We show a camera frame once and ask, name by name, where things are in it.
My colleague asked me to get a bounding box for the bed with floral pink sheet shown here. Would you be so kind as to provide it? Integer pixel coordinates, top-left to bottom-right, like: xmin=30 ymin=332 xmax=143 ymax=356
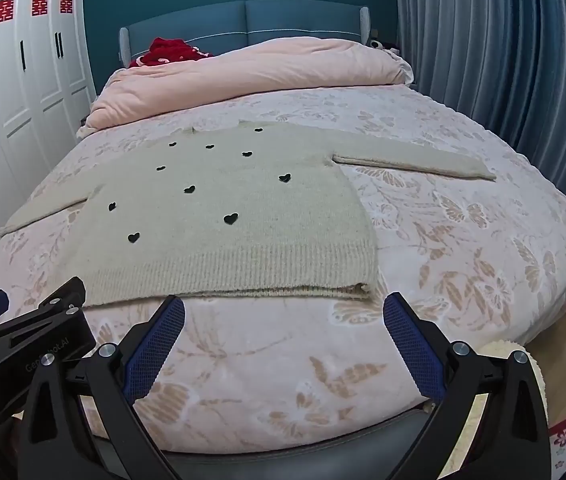
xmin=0 ymin=82 xmax=566 ymax=456

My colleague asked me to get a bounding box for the white wardrobe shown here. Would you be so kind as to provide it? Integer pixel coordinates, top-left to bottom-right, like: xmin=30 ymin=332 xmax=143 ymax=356
xmin=0 ymin=0 xmax=98 ymax=266

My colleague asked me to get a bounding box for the pink duvet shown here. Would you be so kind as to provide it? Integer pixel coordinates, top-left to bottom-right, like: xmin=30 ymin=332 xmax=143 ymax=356
xmin=77 ymin=37 xmax=415 ymax=140

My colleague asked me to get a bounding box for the blue upholstered headboard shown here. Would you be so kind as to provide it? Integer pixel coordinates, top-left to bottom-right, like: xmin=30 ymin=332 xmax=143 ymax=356
xmin=119 ymin=0 xmax=371 ymax=70

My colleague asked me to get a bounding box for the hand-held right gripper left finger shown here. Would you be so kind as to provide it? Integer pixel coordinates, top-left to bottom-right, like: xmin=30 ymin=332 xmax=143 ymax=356
xmin=17 ymin=295 xmax=186 ymax=480

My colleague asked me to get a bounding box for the red cloth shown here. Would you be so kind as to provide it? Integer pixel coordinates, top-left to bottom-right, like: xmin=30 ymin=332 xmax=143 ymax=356
xmin=128 ymin=36 xmax=212 ymax=68

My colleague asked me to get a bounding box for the beige sweater with black hearts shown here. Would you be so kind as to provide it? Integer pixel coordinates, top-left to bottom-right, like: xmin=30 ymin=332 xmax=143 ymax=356
xmin=0 ymin=120 xmax=498 ymax=308

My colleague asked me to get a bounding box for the grey-blue curtain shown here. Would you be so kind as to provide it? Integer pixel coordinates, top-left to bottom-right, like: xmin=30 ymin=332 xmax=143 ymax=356
xmin=392 ymin=0 xmax=566 ymax=241

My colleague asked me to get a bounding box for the white bedside ornament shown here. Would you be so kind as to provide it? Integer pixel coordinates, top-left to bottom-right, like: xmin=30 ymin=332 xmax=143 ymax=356
xmin=369 ymin=35 xmax=398 ymax=56

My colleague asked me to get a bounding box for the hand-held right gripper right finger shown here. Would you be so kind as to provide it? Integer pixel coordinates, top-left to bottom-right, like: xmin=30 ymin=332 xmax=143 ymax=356
xmin=383 ymin=291 xmax=554 ymax=480

